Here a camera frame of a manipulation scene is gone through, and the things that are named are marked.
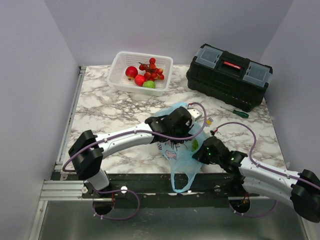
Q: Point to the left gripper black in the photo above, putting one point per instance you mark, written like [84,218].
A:
[187,127]

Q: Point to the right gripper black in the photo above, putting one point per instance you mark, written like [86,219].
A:
[200,155]

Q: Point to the light blue plastic bag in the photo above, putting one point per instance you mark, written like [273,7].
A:
[183,168]

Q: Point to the red fake cherry bunch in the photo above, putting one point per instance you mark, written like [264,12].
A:
[152,72]

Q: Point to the red fake peach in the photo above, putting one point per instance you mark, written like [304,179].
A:
[139,80]

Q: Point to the red fake apple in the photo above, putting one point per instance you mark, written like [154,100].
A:
[131,72]

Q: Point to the dark purple fake grapes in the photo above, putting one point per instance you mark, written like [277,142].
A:
[175,142]

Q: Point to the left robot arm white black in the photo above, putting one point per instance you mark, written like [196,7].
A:
[88,151]

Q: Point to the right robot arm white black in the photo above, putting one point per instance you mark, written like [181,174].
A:
[299,190]

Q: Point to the green fake leafy fruit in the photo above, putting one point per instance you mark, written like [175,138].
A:
[194,145]

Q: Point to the hex key set yellow holder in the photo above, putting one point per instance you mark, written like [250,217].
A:
[209,121]

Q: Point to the black plastic toolbox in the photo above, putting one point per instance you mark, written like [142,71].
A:
[233,79]

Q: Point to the white plastic basket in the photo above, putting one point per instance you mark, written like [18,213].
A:
[118,79]

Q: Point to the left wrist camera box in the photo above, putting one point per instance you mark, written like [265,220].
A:
[195,114]

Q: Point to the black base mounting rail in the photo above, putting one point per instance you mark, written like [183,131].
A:
[155,190]

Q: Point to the green handled screwdriver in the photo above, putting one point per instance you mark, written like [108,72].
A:
[241,114]

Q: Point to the aluminium frame profile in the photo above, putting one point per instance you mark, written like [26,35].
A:
[66,190]

